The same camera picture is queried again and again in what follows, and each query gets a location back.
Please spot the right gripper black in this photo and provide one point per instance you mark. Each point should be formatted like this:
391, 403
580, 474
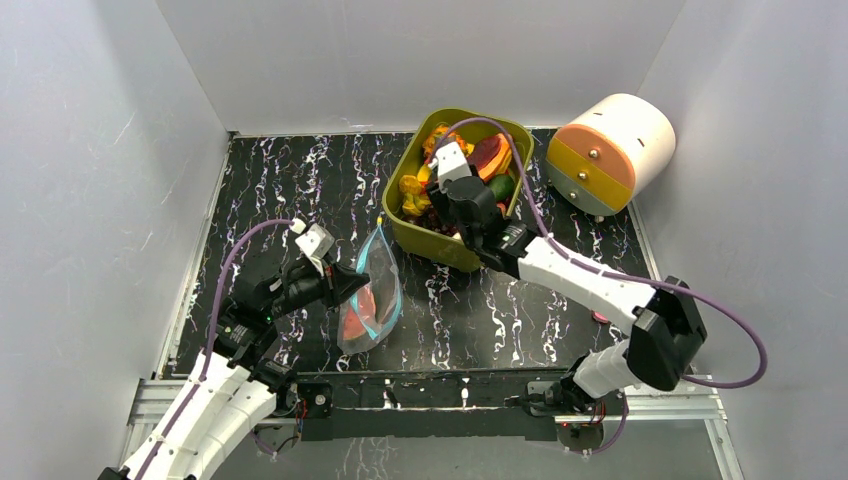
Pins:
444, 196

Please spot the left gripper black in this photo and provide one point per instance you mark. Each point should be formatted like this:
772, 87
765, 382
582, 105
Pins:
338, 283

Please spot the green avocado toy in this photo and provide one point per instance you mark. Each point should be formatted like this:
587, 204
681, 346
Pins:
502, 187

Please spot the clear zip top bag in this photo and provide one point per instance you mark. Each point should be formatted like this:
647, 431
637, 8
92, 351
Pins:
377, 259

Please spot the watermelon slice toy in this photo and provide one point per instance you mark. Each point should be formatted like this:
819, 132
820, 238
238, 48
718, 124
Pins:
359, 318

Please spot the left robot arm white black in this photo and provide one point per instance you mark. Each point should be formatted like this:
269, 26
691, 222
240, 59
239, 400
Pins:
233, 384

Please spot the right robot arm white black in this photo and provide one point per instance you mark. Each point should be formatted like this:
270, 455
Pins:
664, 330

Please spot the purple grape bunch toy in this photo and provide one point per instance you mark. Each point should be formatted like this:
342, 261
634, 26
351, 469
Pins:
437, 225

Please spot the olive green plastic bin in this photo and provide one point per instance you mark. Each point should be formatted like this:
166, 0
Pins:
425, 243

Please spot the round pastel drawer cabinet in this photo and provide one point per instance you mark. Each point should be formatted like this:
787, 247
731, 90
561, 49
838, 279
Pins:
602, 159

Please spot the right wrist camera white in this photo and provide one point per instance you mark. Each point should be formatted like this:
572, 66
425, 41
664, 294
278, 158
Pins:
450, 164

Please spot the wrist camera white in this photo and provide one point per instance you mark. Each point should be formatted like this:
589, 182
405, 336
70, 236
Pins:
450, 164
314, 242

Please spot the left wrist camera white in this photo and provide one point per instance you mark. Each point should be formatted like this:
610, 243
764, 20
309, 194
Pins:
314, 242

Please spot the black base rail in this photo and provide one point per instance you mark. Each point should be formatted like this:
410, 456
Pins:
450, 403

